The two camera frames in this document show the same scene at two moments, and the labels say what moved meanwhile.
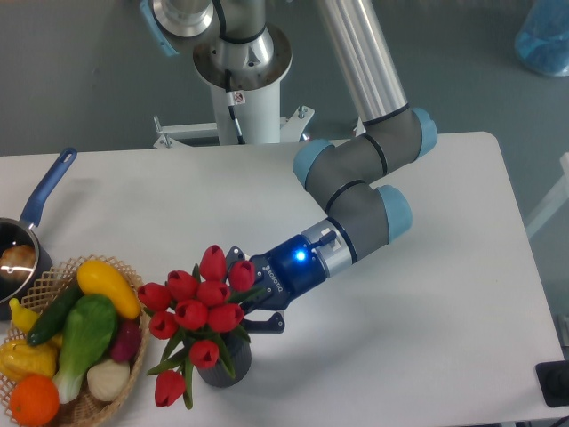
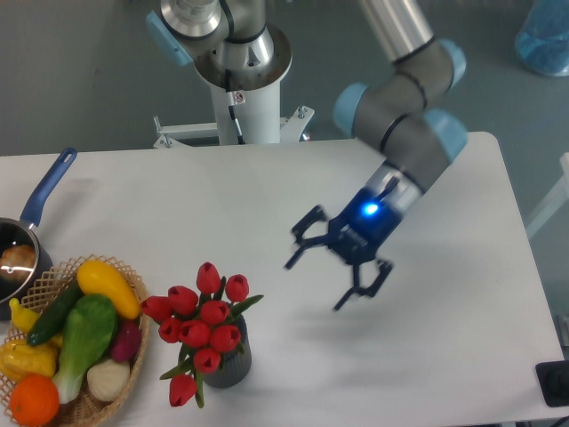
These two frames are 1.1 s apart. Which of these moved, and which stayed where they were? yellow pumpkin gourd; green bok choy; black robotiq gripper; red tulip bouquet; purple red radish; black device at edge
Moved: black robotiq gripper; red tulip bouquet
Stayed: yellow pumpkin gourd; black device at edge; green bok choy; purple red radish
